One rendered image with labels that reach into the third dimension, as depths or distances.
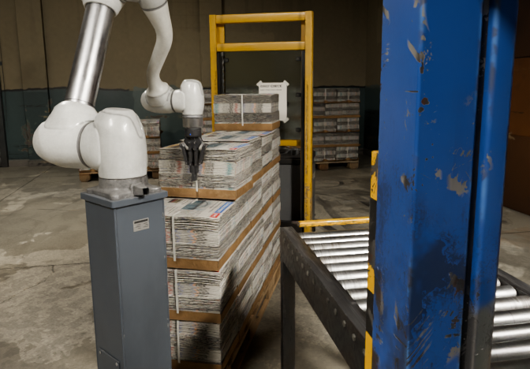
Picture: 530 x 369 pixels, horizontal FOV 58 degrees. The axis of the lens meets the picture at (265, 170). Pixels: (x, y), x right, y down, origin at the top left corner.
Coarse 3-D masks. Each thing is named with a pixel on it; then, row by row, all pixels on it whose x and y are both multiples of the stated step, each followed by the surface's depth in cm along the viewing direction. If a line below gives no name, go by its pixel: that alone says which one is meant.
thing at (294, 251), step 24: (288, 240) 174; (288, 264) 176; (312, 264) 148; (312, 288) 144; (336, 288) 131; (336, 312) 122; (360, 312) 117; (336, 336) 123; (360, 336) 106; (360, 360) 107
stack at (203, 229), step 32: (256, 192) 264; (192, 224) 194; (224, 224) 201; (256, 224) 263; (192, 256) 196; (256, 256) 266; (192, 288) 199; (224, 288) 202; (256, 288) 269; (224, 320) 207; (256, 320) 276; (192, 352) 205; (224, 352) 208
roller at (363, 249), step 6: (366, 246) 164; (318, 252) 160; (324, 252) 160; (330, 252) 160; (336, 252) 161; (342, 252) 161; (348, 252) 161; (354, 252) 162; (360, 252) 162; (366, 252) 162
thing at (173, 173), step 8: (176, 144) 236; (160, 152) 223; (168, 152) 222; (176, 152) 221; (160, 160) 224; (168, 160) 223; (176, 160) 223; (184, 160) 221; (160, 168) 225; (168, 168) 224; (176, 168) 222; (184, 168) 222; (160, 176) 225; (168, 176) 224; (176, 176) 223; (184, 176) 222; (160, 184) 225; (168, 184) 224; (176, 184) 223; (184, 184) 223
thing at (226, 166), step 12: (228, 144) 235; (240, 144) 235; (204, 156) 218; (216, 156) 217; (228, 156) 216; (240, 156) 221; (204, 168) 219; (216, 168) 218; (228, 168) 216; (240, 168) 223; (204, 180) 219; (216, 180) 218; (228, 180) 217; (240, 180) 224
